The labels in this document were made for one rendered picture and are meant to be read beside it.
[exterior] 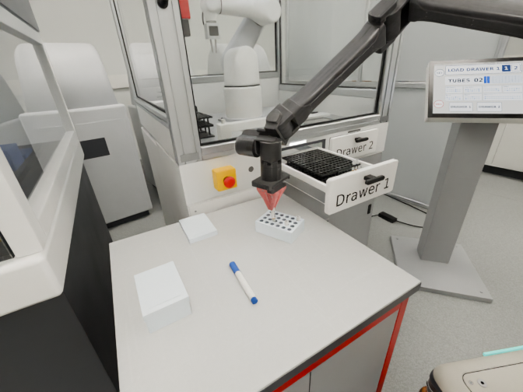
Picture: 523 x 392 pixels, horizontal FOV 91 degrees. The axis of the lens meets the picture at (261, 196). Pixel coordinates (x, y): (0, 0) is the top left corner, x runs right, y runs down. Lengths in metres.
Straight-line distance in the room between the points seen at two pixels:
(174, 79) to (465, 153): 1.45
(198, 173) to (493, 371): 1.18
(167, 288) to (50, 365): 0.44
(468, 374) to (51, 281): 1.22
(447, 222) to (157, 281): 1.64
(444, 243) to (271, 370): 1.60
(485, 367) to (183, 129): 1.26
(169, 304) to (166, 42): 0.65
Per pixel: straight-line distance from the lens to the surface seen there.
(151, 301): 0.59
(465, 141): 1.70
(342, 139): 1.19
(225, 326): 0.57
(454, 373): 1.21
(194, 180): 0.89
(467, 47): 2.49
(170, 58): 0.83
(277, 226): 0.77
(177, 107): 0.83
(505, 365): 1.32
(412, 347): 1.58
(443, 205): 1.82
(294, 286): 0.63
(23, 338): 0.89
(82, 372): 1.00
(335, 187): 0.75
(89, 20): 3.99
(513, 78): 1.72
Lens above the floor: 1.22
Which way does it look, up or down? 27 degrees down
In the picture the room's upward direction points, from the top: 3 degrees counter-clockwise
